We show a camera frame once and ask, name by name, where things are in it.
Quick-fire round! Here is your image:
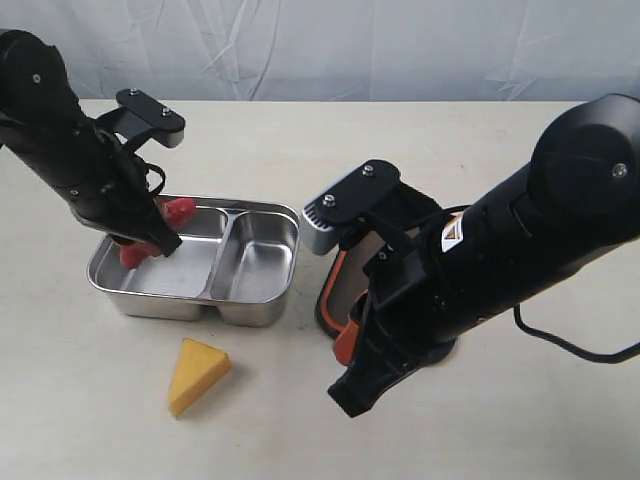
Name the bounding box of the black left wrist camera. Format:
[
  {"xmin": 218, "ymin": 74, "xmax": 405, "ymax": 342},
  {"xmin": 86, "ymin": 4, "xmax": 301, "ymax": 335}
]
[{"xmin": 96, "ymin": 88, "xmax": 186, "ymax": 152}]

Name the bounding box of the red toy sausage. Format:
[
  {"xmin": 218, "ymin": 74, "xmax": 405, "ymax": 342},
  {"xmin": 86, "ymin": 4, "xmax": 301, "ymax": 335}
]
[{"xmin": 119, "ymin": 197, "xmax": 197, "ymax": 269}]

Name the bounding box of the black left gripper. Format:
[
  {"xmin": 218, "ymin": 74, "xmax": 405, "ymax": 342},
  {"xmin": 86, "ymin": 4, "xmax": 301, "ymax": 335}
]
[{"xmin": 69, "ymin": 129, "xmax": 182, "ymax": 257}]

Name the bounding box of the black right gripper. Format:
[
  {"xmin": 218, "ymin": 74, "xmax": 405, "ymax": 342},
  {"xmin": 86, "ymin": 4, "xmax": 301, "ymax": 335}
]
[{"xmin": 327, "ymin": 209, "xmax": 480, "ymax": 416}]

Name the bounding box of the yellow toy cheese wedge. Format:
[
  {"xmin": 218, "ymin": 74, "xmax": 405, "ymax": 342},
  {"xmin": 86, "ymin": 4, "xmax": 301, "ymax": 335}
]
[{"xmin": 168, "ymin": 338, "xmax": 232, "ymax": 418}]

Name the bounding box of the dark transparent lunch box lid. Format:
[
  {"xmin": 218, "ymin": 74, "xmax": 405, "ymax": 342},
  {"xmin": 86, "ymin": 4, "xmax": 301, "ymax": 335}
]
[{"xmin": 314, "ymin": 182, "xmax": 454, "ymax": 366}]

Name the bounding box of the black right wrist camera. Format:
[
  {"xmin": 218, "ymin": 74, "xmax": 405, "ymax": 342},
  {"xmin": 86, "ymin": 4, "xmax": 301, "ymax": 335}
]
[{"xmin": 300, "ymin": 159, "xmax": 401, "ymax": 256}]

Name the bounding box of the blue wrinkled backdrop cloth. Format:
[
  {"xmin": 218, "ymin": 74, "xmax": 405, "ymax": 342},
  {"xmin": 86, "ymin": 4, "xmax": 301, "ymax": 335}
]
[{"xmin": 1, "ymin": 1, "xmax": 639, "ymax": 101}]

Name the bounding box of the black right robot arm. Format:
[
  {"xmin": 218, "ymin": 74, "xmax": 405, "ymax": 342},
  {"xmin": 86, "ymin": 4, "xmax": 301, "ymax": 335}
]
[{"xmin": 328, "ymin": 94, "xmax": 639, "ymax": 417}]

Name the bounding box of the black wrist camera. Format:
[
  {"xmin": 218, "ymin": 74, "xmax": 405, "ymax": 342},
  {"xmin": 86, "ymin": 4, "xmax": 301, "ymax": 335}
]
[
  {"xmin": 96, "ymin": 88, "xmax": 186, "ymax": 152},
  {"xmin": 300, "ymin": 159, "xmax": 401, "ymax": 256}
]

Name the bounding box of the stainless steel lunch box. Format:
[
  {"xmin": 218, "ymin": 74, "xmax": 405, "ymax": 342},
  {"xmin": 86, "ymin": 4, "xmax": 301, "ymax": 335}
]
[{"xmin": 87, "ymin": 196, "xmax": 299, "ymax": 327}]

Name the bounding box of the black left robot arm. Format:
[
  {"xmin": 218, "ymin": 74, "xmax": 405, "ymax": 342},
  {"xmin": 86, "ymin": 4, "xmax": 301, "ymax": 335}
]
[{"xmin": 1, "ymin": 29, "xmax": 186, "ymax": 257}]

